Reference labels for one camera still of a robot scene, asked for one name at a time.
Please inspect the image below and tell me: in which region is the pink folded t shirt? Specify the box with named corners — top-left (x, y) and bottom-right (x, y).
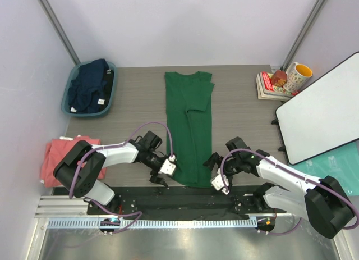
top-left (40, 135), bottom-right (101, 188)

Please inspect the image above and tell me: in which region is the green t shirt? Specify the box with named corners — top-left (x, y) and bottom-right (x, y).
top-left (164, 71), bottom-right (214, 188)

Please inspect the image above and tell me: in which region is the teal folding board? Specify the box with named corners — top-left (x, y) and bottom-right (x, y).
top-left (292, 142), bottom-right (358, 196)

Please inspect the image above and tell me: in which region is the black board clamp knob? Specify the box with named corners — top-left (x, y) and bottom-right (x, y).
top-left (278, 145), bottom-right (287, 152)

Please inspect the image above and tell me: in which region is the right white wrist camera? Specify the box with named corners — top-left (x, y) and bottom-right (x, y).
top-left (211, 172), bottom-right (229, 195)

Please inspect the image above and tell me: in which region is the teal plastic basket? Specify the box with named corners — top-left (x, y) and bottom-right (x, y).
top-left (61, 60), bottom-right (118, 119)

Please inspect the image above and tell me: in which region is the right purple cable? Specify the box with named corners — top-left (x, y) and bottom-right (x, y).
top-left (220, 148), bottom-right (359, 236)

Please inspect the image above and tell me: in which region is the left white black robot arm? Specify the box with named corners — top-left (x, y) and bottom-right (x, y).
top-left (53, 131), bottom-right (176, 215)

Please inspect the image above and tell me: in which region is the white mug yellow inside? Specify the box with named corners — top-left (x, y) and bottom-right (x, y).
top-left (283, 62), bottom-right (312, 93)

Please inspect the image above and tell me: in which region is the red small box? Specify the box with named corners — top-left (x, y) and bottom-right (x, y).
top-left (271, 70), bottom-right (287, 87)

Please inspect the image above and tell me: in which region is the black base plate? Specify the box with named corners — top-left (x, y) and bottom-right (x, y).
top-left (53, 185), bottom-right (288, 220)

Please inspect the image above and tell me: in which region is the white board black rim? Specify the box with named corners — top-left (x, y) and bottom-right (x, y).
top-left (275, 53), bottom-right (358, 165)

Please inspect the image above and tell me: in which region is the left aluminium frame post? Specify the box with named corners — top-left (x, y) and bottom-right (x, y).
top-left (38, 0), bottom-right (80, 65)

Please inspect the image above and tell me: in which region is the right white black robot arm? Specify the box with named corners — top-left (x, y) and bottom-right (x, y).
top-left (204, 137), bottom-right (358, 239)

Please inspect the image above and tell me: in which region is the aluminium frame post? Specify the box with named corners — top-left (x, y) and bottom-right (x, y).
top-left (38, 0), bottom-right (80, 65)
top-left (280, 0), bottom-right (327, 70)

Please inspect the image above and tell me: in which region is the right aluminium frame post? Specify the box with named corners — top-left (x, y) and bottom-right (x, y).
top-left (280, 0), bottom-right (327, 70)

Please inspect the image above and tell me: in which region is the stack of books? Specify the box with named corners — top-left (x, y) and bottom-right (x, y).
top-left (256, 71), bottom-right (299, 102)

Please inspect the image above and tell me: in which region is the slotted cable duct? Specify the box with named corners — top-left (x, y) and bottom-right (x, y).
top-left (47, 217), bottom-right (257, 229)

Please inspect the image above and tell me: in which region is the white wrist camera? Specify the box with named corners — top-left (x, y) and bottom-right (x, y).
top-left (159, 154), bottom-right (177, 176)
top-left (211, 172), bottom-right (229, 195)

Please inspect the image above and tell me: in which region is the aluminium rail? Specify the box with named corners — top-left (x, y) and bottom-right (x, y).
top-left (35, 195), bottom-right (88, 218)

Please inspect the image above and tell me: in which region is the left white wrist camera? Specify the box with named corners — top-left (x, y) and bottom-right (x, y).
top-left (159, 154), bottom-right (177, 176)

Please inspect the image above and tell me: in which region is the purple cable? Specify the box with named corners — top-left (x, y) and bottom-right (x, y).
top-left (220, 148), bottom-right (359, 236)
top-left (68, 121), bottom-right (177, 234)

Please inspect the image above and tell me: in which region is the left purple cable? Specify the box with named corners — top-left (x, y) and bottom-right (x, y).
top-left (68, 121), bottom-right (177, 234)

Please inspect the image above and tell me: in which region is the navy blue t shirt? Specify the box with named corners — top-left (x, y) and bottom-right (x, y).
top-left (67, 58), bottom-right (116, 114)

